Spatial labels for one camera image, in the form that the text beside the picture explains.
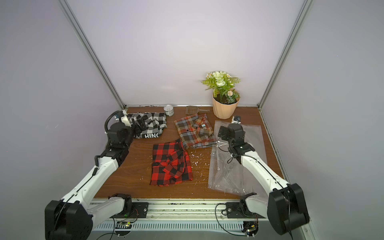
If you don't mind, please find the multicolour tartan shirt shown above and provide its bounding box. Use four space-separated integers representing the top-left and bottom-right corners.
174 114 217 149

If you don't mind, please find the black white checked shirt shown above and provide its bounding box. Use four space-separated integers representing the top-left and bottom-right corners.
127 113 167 139

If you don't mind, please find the clear plastic vacuum bag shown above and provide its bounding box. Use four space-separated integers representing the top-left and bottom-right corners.
208 121 268 200

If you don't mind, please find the red black checked shirt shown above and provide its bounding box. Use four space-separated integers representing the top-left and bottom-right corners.
150 139 194 186

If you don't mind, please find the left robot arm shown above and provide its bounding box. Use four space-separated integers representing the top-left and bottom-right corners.
45 111 139 240

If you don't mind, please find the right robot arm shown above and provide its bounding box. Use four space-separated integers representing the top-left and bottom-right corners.
218 123 310 235

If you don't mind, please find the potted artificial flower plant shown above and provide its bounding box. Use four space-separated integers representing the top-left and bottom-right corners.
202 71 241 120

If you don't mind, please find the brown plastic scoop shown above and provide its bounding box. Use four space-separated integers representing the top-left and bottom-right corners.
186 106 210 116

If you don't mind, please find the small labelled tin can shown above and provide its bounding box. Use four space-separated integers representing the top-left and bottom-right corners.
164 105 174 117

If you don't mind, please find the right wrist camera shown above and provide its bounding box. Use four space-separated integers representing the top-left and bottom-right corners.
232 116 241 124

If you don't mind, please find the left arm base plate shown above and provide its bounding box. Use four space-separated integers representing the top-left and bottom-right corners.
119 202 149 219

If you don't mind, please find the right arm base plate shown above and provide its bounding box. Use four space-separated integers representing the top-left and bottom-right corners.
221 202 258 219

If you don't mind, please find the aluminium rail frame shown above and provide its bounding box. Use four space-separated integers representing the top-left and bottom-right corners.
91 199 314 240

